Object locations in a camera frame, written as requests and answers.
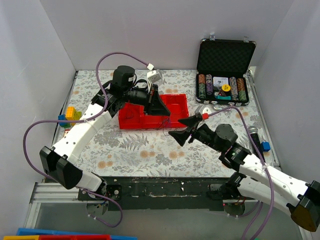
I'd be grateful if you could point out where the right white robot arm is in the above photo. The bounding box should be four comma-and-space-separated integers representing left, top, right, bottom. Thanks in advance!
169, 114, 320, 232

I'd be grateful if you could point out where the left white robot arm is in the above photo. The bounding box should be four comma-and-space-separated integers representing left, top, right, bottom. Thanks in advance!
39, 65, 171, 200

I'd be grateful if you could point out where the red three-compartment tray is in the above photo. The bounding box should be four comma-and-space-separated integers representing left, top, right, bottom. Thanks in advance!
118, 94, 189, 130

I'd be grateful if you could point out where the teal card box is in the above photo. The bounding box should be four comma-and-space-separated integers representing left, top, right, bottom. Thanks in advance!
216, 95, 232, 101

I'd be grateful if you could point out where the yellow dealer chip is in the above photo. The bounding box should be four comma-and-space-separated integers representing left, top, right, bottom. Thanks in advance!
221, 84, 231, 93

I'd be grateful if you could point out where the playing card deck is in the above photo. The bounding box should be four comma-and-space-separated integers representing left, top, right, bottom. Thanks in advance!
213, 76, 229, 87

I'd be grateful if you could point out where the black microphone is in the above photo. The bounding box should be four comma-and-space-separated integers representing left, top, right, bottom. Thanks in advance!
248, 125, 265, 162

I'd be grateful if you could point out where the black poker chip case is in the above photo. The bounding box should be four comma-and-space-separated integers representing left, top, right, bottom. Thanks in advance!
195, 38, 257, 107

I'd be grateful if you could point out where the small blue block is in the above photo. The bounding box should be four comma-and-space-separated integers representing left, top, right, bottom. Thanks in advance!
260, 141, 271, 152

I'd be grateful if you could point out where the green toy brick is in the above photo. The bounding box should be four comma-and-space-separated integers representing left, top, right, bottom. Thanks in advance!
65, 111, 82, 121

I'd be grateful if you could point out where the yellow toy brick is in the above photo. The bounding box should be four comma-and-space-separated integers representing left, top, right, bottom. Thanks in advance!
65, 106, 82, 121

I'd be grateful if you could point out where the blue toy brick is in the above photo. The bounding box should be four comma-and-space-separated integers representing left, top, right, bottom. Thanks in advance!
58, 114, 70, 129

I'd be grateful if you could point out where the red storage bin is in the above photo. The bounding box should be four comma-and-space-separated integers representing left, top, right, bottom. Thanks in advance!
38, 234, 111, 240

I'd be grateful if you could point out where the blue storage bin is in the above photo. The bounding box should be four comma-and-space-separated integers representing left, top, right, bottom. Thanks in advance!
16, 228, 138, 240

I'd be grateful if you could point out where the yellow storage bin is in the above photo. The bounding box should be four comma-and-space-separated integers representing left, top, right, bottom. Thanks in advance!
3, 235, 40, 240

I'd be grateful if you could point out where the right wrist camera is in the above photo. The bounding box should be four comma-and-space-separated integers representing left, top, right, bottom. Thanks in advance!
194, 106, 213, 121

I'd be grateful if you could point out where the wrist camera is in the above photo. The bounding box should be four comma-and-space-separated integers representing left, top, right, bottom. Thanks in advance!
146, 69, 162, 84
194, 106, 213, 121

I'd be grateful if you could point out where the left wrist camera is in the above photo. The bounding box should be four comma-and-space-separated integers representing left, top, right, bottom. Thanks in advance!
146, 69, 162, 84

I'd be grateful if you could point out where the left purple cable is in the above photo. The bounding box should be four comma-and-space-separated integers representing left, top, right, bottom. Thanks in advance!
22, 51, 155, 228

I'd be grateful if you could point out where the purple cable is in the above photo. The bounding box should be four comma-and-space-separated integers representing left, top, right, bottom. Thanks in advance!
22, 51, 155, 228
207, 106, 275, 240

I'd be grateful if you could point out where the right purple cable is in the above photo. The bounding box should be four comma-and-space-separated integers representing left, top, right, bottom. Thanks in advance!
207, 106, 275, 240

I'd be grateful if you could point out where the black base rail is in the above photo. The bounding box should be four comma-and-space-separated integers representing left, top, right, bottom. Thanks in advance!
77, 176, 261, 212

